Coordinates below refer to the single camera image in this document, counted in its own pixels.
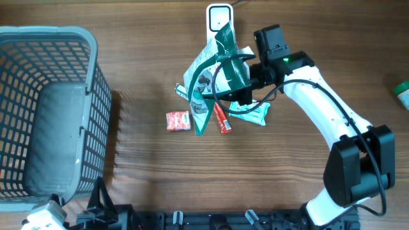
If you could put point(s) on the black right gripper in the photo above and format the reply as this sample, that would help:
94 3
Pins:
241 94

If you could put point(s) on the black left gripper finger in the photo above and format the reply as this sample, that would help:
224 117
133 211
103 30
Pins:
59 200
99 199

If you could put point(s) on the green grip gloves package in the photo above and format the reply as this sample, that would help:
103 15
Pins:
201 74

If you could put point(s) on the mint toilet wipes pack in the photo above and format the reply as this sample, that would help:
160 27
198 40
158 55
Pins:
257 116

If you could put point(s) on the red snack stick packet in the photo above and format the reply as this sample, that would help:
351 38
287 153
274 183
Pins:
222 119

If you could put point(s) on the green white gum box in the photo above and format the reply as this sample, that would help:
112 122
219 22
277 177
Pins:
180 90

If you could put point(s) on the red white tissue pack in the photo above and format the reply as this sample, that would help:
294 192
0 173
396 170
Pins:
178 121

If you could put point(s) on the green lid jar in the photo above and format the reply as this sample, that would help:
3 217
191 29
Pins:
402 93

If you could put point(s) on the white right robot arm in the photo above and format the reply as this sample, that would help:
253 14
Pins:
361 162

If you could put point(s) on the white barcode scanner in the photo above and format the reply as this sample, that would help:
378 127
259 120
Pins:
217 15

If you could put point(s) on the grey plastic shopping basket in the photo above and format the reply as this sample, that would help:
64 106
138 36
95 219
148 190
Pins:
55 112

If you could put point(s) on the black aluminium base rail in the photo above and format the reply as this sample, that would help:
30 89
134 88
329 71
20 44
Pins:
131 219

